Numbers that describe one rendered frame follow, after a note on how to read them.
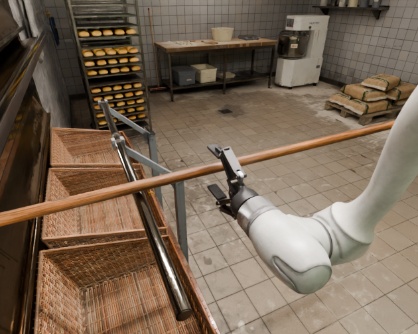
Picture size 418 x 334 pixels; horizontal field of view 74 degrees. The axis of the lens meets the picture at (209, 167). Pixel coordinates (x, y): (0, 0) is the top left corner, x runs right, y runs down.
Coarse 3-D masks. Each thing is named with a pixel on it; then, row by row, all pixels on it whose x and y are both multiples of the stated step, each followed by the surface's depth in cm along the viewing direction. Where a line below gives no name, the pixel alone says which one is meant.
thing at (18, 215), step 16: (368, 128) 102; (384, 128) 105; (304, 144) 91; (320, 144) 93; (240, 160) 82; (256, 160) 84; (160, 176) 74; (176, 176) 75; (192, 176) 76; (96, 192) 67; (112, 192) 68; (128, 192) 70; (32, 208) 62; (48, 208) 63; (64, 208) 65; (0, 224) 60
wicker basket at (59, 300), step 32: (64, 256) 102; (96, 256) 109; (128, 256) 117; (64, 288) 101; (96, 288) 114; (128, 288) 114; (160, 288) 114; (192, 288) 98; (64, 320) 90; (96, 320) 103; (128, 320) 103; (160, 320) 103; (192, 320) 103
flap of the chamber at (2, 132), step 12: (12, 48) 137; (24, 48) 128; (0, 60) 112; (12, 60) 105; (36, 60) 106; (0, 72) 89; (0, 84) 75; (24, 84) 74; (12, 108) 57; (12, 120) 54; (0, 132) 47; (0, 144) 45
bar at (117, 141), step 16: (112, 112) 143; (112, 128) 109; (112, 144) 100; (128, 160) 87; (144, 160) 109; (128, 176) 80; (160, 192) 178; (176, 192) 122; (144, 208) 67; (176, 208) 128; (144, 224) 64; (176, 224) 136; (160, 240) 59; (160, 256) 55; (160, 272) 53; (176, 288) 49; (176, 304) 46; (176, 320) 46
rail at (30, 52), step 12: (36, 36) 141; (36, 48) 117; (24, 60) 87; (12, 72) 75; (24, 72) 79; (12, 84) 64; (0, 96) 56; (12, 96) 61; (0, 108) 51; (0, 120) 49
